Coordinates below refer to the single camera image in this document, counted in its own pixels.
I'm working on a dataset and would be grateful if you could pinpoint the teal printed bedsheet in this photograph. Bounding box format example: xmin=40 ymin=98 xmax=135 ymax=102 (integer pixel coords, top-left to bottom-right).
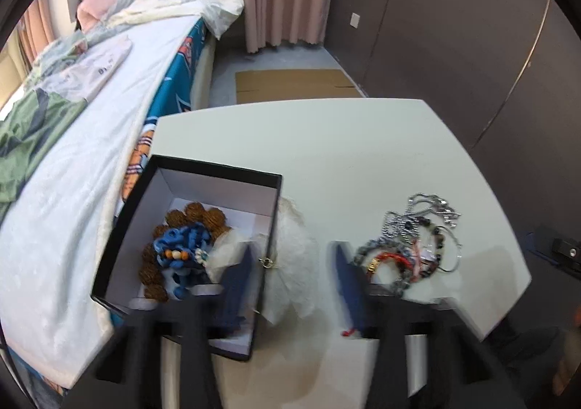
xmin=120 ymin=21 xmax=210 ymax=206

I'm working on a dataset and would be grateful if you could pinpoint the bed with white sheet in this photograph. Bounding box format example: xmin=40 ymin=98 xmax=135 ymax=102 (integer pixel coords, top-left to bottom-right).
xmin=0 ymin=14 xmax=203 ymax=389

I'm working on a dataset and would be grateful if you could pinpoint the blue bead bracelet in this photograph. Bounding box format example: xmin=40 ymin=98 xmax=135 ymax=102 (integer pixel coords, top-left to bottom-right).
xmin=152 ymin=223 xmax=214 ymax=301

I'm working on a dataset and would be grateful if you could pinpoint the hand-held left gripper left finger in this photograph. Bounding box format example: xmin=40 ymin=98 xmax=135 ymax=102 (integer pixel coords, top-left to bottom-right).
xmin=61 ymin=248 xmax=255 ymax=409

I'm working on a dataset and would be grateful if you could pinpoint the red cord bracelet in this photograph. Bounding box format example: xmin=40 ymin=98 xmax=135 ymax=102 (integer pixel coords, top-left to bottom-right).
xmin=367 ymin=252 xmax=415 ymax=274

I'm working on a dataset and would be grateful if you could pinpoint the black device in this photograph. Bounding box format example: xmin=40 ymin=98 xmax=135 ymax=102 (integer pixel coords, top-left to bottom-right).
xmin=527 ymin=228 xmax=581 ymax=272

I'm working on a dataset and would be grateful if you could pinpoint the pale green patterned cloth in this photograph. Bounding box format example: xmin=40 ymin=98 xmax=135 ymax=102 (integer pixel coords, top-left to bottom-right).
xmin=29 ymin=33 xmax=88 ymax=76

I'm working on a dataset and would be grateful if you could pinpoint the dark bead bracelet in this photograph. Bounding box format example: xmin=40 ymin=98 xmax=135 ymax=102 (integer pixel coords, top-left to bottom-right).
xmin=407 ymin=216 xmax=448 ymax=279

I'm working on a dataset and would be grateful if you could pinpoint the pink cloth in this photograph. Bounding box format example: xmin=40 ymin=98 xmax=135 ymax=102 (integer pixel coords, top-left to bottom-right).
xmin=76 ymin=0 xmax=119 ymax=32

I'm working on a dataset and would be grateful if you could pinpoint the white tissue paper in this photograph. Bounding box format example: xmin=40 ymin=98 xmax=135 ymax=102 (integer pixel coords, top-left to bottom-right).
xmin=206 ymin=196 xmax=321 ymax=328

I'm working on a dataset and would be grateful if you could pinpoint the black jewelry box white inside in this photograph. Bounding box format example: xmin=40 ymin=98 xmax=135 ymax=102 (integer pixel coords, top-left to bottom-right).
xmin=91 ymin=154 xmax=283 ymax=362

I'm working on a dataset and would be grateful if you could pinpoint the brown bead bracelet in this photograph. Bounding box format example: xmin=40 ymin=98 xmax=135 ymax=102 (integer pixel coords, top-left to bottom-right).
xmin=141 ymin=204 xmax=226 ymax=301

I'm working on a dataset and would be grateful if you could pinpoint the green garment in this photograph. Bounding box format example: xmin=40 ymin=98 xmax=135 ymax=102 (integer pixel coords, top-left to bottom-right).
xmin=0 ymin=89 xmax=87 ymax=221

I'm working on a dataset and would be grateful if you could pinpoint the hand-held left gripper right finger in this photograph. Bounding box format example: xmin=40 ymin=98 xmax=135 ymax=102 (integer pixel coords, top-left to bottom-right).
xmin=331 ymin=241 xmax=529 ymax=409

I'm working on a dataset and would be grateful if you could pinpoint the grey bead bracelet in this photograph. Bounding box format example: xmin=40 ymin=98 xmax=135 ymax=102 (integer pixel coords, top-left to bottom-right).
xmin=353 ymin=239 xmax=409 ymax=298

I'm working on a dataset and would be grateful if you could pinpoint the silver chain necklace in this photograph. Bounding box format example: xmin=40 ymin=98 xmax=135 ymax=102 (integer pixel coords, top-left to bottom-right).
xmin=383 ymin=192 xmax=461 ymax=251

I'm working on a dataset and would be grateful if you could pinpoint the white t-shirt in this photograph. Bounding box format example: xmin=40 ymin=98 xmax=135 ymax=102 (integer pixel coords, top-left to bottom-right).
xmin=43 ymin=37 xmax=132 ymax=102

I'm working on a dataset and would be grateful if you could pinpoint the thin silver bangle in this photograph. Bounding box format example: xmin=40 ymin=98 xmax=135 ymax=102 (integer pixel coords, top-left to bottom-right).
xmin=427 ymin=223 xmax=464 ymax=274

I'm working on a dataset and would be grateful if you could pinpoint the flat brown cardboard sheet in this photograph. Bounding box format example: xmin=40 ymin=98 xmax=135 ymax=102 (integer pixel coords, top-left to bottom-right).
xmin=235 ymin=69 xmax=366 ymax=105

